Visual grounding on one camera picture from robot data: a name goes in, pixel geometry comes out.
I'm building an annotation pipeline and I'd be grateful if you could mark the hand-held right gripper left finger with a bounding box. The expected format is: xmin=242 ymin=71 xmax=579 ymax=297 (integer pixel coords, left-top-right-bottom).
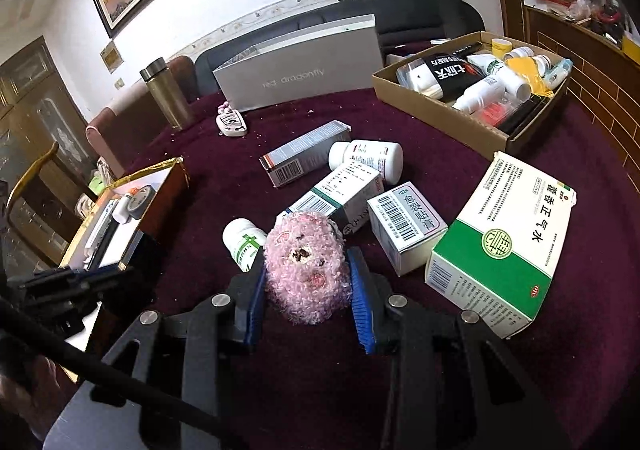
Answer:
xmin=90 ymin=264 xmax=268 ymax=450

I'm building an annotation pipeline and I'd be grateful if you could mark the large green white medicine box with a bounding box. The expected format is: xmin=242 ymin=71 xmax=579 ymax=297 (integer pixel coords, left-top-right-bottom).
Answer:
xmin=425 ymin=151 xmax=578 ymax=340

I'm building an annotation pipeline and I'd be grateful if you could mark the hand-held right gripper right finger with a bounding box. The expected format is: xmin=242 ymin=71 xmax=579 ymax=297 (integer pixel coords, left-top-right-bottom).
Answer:
xmin=347 ymin=247 xmax=556 ymax=450

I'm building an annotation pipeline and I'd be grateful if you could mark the gold wall plaque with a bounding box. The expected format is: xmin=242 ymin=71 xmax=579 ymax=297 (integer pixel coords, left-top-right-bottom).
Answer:
xmin=100 ymin=41 xmax=123 ymax=71

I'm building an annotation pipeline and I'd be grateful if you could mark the wooden glass cabinet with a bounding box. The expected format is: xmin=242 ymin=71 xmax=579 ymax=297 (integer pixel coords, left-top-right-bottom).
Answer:
xmin=0 ymin=37 xmax=93 ymax=251

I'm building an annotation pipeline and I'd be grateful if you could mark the long black box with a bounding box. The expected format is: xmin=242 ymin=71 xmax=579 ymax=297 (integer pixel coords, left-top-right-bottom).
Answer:
xmin=500 ymin=94 xmax=552 ymax=134

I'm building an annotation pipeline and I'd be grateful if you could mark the wooden chair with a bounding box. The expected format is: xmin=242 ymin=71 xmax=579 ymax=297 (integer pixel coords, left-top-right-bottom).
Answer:
xmin=5 ymin=140 xmax=101 ymax=271

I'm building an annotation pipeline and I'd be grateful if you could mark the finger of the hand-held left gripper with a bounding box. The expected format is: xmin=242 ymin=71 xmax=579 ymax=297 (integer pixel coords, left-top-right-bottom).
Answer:
xmin=10 ymin=277 xmax=138 ymax=326
xmin=20 ymin=266 xmax=126 ymax=288

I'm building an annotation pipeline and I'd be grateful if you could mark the long white medicine box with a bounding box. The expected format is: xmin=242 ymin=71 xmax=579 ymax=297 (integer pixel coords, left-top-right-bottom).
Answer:
xmin=276 ymin=165 xmax=385 ymax=238

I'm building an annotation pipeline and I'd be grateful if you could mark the black cable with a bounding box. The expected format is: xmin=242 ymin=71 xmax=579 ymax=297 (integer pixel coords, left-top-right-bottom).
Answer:
xmin=0 ymin=297 xmax=241 ymax=450

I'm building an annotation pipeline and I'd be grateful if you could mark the wooden brick pattern counter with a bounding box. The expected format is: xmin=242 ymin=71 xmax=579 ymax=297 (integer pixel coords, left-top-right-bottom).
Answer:
xmin=522 ymin=0 xmax=640 ymax=171

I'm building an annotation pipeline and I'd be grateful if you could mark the yellow packet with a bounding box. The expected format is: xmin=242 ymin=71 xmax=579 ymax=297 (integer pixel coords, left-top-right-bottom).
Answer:
xmin=505 ymin=57 xmax=553 ymax=95

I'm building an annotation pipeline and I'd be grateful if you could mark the white green label medicine bottle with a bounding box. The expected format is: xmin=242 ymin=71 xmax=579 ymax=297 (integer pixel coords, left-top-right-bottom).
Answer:
xmin=222 ymin=218 xmax=267 ymax=273

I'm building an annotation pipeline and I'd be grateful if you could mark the small white barcode box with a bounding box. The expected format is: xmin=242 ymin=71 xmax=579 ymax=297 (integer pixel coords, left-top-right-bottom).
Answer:
xmin=367 ymin=181 xmax=448 ymax=276

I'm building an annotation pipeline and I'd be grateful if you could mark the black leather sofa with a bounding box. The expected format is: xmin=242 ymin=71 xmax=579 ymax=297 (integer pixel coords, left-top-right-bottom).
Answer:
xmin=192 ymin=0 xmax=486 ymax=98

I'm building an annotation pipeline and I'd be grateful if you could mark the grey orange carton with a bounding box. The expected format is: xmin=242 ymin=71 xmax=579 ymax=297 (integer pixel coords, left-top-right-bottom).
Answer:
xmin=259 ymin=120 xmax=352 ymax=188

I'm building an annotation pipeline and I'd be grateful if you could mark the pink plush toy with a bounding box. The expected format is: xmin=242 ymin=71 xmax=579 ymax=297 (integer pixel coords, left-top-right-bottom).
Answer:
xmin=263 ymin=211 xmax=351 ymax=326

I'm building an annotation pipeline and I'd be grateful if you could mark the white spray bottle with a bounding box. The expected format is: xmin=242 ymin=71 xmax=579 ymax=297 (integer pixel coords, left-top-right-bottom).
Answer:
xmin=451 ymin=76 xmax=507 ymax=114

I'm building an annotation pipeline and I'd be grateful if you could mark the grey tape roll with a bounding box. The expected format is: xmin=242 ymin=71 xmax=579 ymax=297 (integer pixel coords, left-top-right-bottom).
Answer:
xmin=121 ymin=185 xmax=156 ymax=222

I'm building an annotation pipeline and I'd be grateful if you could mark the open cardboard box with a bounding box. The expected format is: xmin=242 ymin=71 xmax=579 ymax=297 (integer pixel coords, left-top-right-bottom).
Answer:
xmin=371 ymin=31 xmax=571 ymax=160

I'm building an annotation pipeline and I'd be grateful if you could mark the red packet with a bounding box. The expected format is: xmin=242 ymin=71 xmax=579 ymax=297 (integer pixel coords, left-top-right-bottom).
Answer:
xmin=477 ymin=102 xmax=512 ymax=127

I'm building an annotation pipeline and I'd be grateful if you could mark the gold rimmed white tray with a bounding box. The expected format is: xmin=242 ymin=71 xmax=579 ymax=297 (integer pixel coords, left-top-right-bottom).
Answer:
xmin=57 ymin=156 xmax=188 ymax=303

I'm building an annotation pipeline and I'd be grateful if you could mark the brown pink armchair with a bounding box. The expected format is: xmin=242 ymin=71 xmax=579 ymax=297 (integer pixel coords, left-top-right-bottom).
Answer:
xmin=85 ymin=55 xmax=198 ymax=181

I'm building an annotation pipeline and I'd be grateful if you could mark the white red label medicine bottle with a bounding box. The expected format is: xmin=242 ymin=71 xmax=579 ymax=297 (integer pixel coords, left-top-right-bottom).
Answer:
xmin=328 ymin=140 xmax=404 ymax=182

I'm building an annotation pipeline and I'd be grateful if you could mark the white green striped bottle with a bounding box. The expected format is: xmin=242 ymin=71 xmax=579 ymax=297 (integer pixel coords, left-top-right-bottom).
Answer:
xmin=470 ymin=55 xmax=532 ymax=100

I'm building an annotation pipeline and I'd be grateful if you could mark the burgundy tablecloth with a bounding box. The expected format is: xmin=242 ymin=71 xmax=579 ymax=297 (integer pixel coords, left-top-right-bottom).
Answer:
xmin=87 ymin=85 xmax=640 ymax=450

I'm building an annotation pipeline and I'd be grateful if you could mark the key fob with pink charm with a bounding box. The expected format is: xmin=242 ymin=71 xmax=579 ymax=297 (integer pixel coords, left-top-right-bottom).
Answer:
xmin=216 ymin=102 xmax=247 ymax=138

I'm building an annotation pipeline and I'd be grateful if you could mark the light blue bottle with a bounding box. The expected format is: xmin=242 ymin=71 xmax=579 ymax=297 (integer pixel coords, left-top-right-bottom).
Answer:
xmin=542 ymin=57 xmax=572 ymax=87

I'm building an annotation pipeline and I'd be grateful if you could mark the gold thermos bottle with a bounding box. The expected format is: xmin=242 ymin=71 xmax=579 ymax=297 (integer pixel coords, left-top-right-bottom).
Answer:
xmin=139 ymin=57 xmax=196 ymax=131

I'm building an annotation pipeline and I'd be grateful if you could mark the grey shoe box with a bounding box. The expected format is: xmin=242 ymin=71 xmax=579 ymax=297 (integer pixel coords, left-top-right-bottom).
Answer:
xmin=212 ymin=14 xmax=385 ymax=113

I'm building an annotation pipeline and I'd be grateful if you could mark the black printed packet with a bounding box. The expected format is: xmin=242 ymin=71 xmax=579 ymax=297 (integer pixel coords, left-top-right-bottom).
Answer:
xmin=427 ymin=51 xmax=483 ymax=98

